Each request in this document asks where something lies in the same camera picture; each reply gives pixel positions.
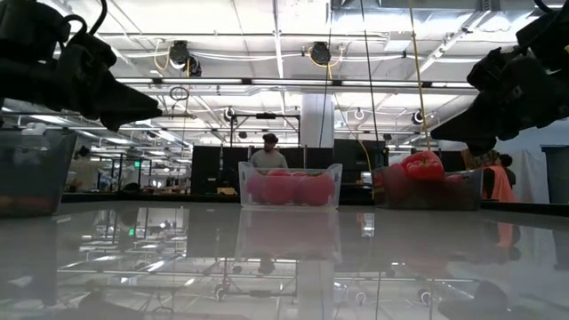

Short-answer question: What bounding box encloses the white pillar orange band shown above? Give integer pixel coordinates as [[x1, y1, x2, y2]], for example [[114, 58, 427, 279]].
[[301, 92, 336, 150]]

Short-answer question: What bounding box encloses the yellow hanging cable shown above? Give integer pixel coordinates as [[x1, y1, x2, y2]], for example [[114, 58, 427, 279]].
[[408, 0, 433, 153]]

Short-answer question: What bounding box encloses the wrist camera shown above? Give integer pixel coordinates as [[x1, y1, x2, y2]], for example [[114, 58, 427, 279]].
[[0, 0, 75, 59], [515, 0, 569, 68]]

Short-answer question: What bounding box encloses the person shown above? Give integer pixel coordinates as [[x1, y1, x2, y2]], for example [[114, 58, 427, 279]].
[[461, 148, 519, 204], [248, 132, 289, 169], [66, 145, 106, 193]]

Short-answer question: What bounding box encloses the black partition panel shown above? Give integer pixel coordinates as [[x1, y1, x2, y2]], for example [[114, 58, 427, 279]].
[[190, 145, 250, 196], [333, 139, 389, 172]]

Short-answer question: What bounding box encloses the clear plastic basket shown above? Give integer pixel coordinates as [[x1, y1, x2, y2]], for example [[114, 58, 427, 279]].
[[237, 160, 343, 210]]

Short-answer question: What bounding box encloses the black gantry stand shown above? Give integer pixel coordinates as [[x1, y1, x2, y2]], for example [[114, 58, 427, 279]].
[[228, 112, 302, 150]]

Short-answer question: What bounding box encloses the gray plastic basket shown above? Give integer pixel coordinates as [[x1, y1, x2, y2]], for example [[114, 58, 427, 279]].
[[372, 166, 485, 211], [0, 127, 77, 218]]

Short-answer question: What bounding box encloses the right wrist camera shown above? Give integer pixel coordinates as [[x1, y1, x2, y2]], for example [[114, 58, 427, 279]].
[[515, 0, 569, 68]]

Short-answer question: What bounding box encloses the black ceiling cable reel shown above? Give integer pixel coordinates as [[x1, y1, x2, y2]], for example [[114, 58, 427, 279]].
[[309, 41, 333, 67], [168, 39, 204, 77]]

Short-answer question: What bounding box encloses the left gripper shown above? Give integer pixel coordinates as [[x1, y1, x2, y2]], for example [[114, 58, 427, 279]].
[[0, 31, 164, 132]]

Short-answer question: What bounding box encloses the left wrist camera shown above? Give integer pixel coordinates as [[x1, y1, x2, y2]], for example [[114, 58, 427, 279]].
[[0, 0, 75, 59]]

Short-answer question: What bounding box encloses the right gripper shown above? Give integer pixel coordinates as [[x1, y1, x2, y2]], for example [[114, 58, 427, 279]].
[[429, 44, 569, 157]]

